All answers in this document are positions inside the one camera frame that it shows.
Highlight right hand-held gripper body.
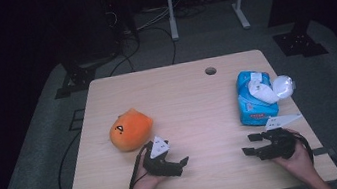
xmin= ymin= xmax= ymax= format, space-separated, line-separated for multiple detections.
xmin=254 ymin=111 xmax=309 ymax=165

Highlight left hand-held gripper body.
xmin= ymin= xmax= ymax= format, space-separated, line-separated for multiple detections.
xmin=138 ymin=133 xmax=182 ymax=180

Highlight blue wet wipes pack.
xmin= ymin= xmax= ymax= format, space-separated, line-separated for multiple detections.
xmin=233 ymin=63 xmax=302 ymax=130

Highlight orange plush toy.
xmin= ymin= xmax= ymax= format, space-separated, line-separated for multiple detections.
xmin=105 ymin=105 xmax=158 ymax=155

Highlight white wet wipe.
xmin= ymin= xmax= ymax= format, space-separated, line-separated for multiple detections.
xmin=246 ymin=74 xmax=282 ymax=108

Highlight person's left hand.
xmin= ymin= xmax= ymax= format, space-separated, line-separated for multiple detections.
xmin=124 ymin=149 xmax=168 ymax=189

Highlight person's right hand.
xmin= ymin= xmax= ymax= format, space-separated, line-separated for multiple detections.
xmin=268 ymin=124 xmax=321 ymax=189

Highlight black metal stand base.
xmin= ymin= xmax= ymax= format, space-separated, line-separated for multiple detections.
xmin=270 ymin=17 xmax=330 ymax=62
xmin=50 ymin=63 xmax=100 ymax=100

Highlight left hand-held gripper cable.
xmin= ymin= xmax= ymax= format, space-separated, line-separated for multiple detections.
xmin=121 ymin=141 xmax=158 ymax=189

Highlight hand-held gripper cable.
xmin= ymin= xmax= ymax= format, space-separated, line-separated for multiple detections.
xmin=121 ymin=141 xmax=158 ymax=189
xmin=291 ymin=129 xmax=316 ymax=168

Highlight right hand-held gripper cable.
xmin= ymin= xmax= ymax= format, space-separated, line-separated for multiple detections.
xmin=291 ymin=129 xmax=316 ymax=168

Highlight tangled dark cable bundle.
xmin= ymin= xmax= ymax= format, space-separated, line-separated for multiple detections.
xmin=173 ymin=2 xmax=210 ymax=21

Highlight white cables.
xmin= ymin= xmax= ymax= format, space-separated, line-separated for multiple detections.
xmin=135 ymin=4 xmax=174 ymax=31

